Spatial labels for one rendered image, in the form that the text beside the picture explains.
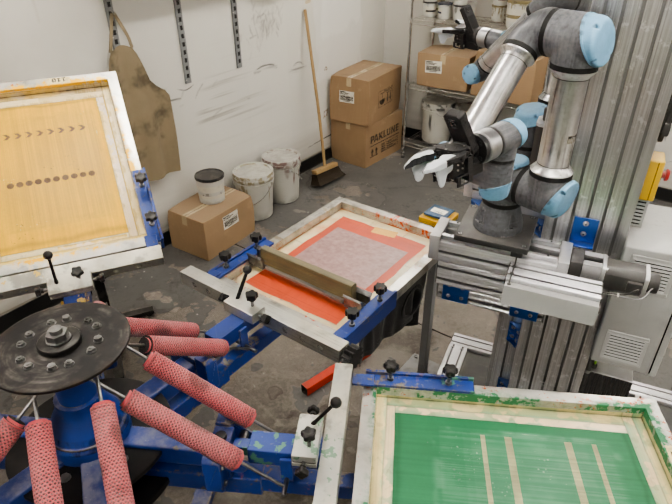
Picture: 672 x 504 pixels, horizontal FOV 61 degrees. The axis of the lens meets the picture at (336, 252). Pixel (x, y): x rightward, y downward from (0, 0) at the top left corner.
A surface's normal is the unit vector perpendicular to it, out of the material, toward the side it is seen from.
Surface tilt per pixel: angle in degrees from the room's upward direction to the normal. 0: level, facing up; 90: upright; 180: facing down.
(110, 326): 0
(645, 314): 90
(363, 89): 89
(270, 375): 0
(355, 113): 90
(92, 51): 90
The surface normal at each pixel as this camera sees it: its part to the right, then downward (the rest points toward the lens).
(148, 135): 0.43, 0.47
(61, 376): 0.00, -0.84
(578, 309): -0.41, 0.49
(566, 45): -0.75, 0.36
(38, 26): 0.80, 0.32
